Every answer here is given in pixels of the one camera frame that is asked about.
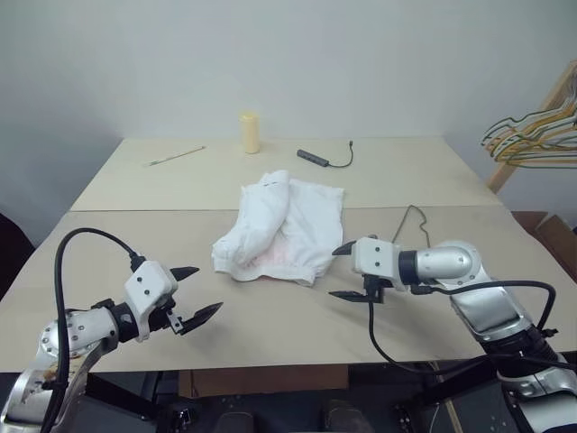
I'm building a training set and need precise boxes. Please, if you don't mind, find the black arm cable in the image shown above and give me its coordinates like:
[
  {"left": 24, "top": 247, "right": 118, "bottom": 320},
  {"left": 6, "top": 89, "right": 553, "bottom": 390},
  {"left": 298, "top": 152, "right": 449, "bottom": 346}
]
[
  {"left": 40, "top": 227, "right": 148, "bottom": 433},
  {"left": 367, "top": 280, "right": 560, "bottom": 375}
]

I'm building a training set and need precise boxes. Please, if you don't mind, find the dark rounded shape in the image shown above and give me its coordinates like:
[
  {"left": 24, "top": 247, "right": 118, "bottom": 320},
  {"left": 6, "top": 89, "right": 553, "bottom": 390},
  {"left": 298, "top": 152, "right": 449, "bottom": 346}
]
[{"left": 215, "top": 407, "right": 271, "bottom": 433}]

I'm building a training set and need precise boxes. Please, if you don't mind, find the bundle of wire hangers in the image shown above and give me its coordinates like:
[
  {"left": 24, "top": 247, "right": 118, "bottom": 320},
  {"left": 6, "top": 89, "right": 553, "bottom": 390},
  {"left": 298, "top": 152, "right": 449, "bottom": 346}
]
[{"left": 481, "top": 104, "right": 577, "bottom": 150}]

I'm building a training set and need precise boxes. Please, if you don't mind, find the brown wooden panel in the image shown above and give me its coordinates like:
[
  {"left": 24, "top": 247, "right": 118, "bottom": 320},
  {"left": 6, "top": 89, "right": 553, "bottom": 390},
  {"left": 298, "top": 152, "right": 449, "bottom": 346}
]
[{"left": 179, "top": 364, "right": 351, "bottom": 399}]

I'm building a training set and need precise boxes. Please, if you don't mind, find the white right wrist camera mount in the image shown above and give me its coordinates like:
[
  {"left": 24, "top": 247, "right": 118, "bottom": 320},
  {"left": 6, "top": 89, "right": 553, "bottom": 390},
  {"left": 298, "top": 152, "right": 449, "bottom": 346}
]
[{"left": 351, "top": 237, "right": 406, "bottom": 290}]

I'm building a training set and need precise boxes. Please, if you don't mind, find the wooden rack frame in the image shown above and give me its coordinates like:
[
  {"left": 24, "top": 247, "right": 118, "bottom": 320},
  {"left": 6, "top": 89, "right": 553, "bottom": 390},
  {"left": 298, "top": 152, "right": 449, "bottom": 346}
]
[{"left": 485, "top": 60, "right": 577, "bottom": 196}]

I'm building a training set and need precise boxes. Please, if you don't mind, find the pale yellow cylinder cup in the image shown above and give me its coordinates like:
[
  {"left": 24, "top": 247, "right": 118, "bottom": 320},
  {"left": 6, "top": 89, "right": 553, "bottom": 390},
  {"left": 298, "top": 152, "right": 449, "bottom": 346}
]
[{"left": 238, "top": 112, "right": 261, "bottom": 155}]

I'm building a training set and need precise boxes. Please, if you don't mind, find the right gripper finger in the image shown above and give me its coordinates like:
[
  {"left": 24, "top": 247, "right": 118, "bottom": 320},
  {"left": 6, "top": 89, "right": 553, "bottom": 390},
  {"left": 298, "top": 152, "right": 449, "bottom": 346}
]
[
  {"left": 331, "top": 240, "right": 359, "bottom": 259},
  {"left": 328, "top": 290, "right": 369, "bottom": 303}
]

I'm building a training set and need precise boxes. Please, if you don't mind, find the grey USB hub with cable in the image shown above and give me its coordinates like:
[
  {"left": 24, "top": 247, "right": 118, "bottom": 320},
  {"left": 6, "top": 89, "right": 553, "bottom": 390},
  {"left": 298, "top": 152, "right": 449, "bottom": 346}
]
[{"left": 296, "top": 140, "right": 355, "bottom": 169}]

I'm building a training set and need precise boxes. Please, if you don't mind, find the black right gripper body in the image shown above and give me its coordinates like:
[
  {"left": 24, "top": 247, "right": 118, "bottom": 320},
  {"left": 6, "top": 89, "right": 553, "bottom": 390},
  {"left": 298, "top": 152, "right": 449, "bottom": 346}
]
[{"left": 362, "top": 273, "right": 392, "bottom": 305}]

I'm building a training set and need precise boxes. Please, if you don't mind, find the thin pencil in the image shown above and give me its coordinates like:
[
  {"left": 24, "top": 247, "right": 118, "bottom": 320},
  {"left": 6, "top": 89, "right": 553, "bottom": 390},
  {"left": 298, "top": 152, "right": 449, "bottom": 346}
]
[{"left": 148, "top": 144, "right": 206, "bottom": 167}]

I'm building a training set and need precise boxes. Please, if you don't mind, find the white cloth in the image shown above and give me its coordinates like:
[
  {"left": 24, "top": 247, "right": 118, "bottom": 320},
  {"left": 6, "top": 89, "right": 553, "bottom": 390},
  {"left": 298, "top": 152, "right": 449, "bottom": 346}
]
[{"left": 211, "top": 169, "right": 346, "bottom": 286}]

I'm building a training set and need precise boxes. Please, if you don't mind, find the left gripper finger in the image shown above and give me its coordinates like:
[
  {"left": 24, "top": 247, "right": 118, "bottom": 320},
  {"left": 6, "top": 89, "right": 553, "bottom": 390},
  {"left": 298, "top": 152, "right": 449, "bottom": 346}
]
[
  {"left": 169, "top": 265, "right": 201, "bottom": 282},
  {"left": 179, "top": 301, "right": 225, "bottom": 336}
]

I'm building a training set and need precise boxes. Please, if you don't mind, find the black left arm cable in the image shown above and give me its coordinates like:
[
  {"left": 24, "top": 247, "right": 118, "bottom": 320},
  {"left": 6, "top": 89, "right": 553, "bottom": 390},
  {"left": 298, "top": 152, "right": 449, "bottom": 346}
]
[{"left": 40, "top": 227, "right": 148, "bottom": 433}]

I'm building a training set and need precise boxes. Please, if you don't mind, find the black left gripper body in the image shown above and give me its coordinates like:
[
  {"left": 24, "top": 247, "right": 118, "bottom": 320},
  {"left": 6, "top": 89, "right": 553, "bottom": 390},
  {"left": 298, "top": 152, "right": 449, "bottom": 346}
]
[{"left": 146, "top": 295, "right": 187, "bottom": 336}]

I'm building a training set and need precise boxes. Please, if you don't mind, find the brown cardboard box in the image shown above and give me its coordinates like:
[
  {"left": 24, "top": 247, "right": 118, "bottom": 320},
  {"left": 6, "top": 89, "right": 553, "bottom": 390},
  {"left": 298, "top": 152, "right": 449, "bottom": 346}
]
[{"left": 511, "top": 210, "right": 577, "bottom": 281}]

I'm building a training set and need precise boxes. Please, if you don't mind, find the green stem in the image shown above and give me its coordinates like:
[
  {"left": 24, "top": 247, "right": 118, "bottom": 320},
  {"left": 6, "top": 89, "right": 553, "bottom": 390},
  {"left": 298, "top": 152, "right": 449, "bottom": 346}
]
[{"left": 390, "top": 204, "right": 434, "bottom": 248}]

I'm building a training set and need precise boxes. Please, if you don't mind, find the black metal frame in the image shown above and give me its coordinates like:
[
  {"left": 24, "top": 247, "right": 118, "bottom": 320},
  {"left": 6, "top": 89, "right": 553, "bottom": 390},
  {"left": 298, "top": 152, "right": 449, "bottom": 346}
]
[{"left": 391, "top": 358, "right": 502, "bottom": 433}]

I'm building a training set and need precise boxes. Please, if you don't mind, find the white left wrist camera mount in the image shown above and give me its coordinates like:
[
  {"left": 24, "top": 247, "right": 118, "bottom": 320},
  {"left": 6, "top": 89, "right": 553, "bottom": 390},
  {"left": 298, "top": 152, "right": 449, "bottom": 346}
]
[{"left": 124, "top": 260, "right": 179, "bottom": 344}]

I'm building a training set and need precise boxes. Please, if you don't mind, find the black chair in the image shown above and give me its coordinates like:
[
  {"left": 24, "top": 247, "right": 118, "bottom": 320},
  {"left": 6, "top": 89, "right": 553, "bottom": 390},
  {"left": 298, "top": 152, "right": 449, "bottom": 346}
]
[{"left": 0, "top": 211, "right": 36, "bottom": 302}]

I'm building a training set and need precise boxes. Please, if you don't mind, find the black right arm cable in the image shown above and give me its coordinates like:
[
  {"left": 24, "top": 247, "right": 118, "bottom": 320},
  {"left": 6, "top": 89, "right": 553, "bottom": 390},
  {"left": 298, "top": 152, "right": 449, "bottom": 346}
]
[{"left": 367, "top": 280, "right": 560, "bottom": 375}]

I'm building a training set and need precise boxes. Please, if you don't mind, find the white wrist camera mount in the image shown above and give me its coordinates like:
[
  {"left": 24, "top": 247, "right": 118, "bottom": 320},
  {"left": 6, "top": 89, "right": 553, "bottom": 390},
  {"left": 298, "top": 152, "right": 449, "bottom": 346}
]
[
  {"left": 124, "top": 260, "right": 179, "bottom": 344},
  {"left": 351, "top": 237, "right": 406, "bottom": 290}
]

